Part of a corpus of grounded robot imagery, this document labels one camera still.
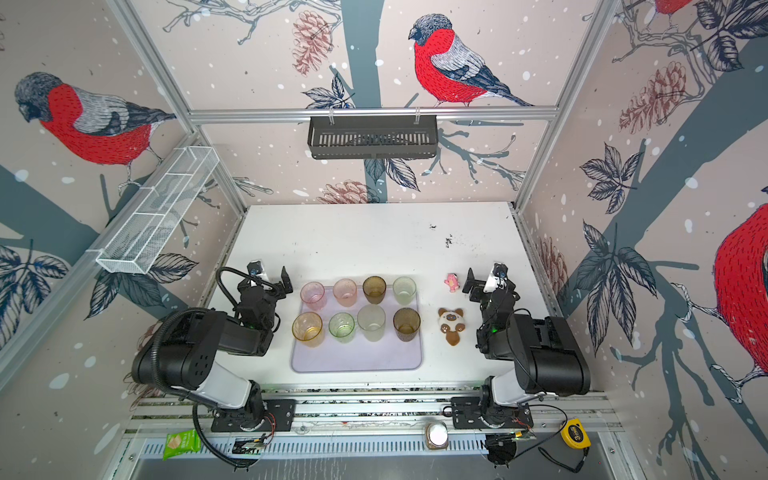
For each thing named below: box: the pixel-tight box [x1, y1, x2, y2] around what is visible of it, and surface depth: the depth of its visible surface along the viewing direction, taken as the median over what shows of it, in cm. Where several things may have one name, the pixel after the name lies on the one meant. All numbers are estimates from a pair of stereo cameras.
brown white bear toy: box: [438, 307, 466, 347], surface depth 88 cm
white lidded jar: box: [425, 421, 449, 450], surface depth 63 cm
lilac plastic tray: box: [291, 310, 423, 373], surface depth 86 cm
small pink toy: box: [444, 273, 461, 293], surface depth 99 cm
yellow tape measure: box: [560, 418, 592, 449], surface depth 70 cm
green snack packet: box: [162, 429, 202, 461], surface depth 71 cm
